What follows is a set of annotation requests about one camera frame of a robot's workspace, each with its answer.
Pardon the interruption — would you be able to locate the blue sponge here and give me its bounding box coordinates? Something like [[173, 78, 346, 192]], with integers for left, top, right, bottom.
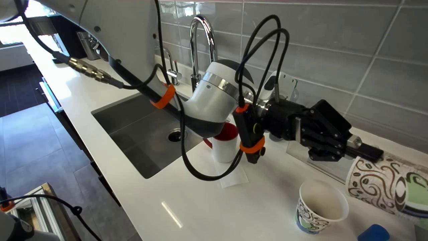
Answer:
[[356, 224, 393, 241]]

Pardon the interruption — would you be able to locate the patterned white paper cup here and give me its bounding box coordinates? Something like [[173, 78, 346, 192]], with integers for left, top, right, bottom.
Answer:
[[346, 155, 428, 220], [295, 179, 351, 236]]

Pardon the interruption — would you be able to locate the red and white mug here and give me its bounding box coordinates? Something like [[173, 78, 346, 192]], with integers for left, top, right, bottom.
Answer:
[[203, 122, 243, 165]]

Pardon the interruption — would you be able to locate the black floor cable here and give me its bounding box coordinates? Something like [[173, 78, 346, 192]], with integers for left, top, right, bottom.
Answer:
[[0, 193, 104, 241]]

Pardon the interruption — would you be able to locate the orange cable clip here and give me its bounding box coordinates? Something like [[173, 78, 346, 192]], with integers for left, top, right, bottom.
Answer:
[[150, 84, 179, 112]]

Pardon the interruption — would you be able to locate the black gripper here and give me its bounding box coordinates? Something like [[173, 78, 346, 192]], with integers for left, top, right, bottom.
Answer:
[[265, 98, 386, 165]]

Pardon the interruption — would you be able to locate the round sink drain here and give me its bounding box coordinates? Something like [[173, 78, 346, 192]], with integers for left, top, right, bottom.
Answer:
[[168, 130, 185, 144]]

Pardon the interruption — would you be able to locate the wooden cart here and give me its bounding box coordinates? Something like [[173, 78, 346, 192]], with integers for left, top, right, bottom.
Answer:
[[7, 181, 85, 241]]

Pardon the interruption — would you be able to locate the tall chrome faucet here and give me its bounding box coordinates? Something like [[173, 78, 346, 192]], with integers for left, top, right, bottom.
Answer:
[[188, 15, 219, 93]]

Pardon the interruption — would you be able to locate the grey round device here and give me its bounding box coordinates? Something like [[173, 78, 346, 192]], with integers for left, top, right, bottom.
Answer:
[[0, 212, 37, 241]]

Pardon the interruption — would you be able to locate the stainless steel sink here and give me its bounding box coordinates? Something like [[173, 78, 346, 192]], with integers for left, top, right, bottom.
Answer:
[[92, 92, 225, 181]]

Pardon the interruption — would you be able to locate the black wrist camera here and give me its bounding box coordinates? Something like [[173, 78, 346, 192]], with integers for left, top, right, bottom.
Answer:
[[232, 105, 268, 165]]

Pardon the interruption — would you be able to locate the white paper napkin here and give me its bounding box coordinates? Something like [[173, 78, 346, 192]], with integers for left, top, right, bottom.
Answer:
[[219, 167, 251, 189]]

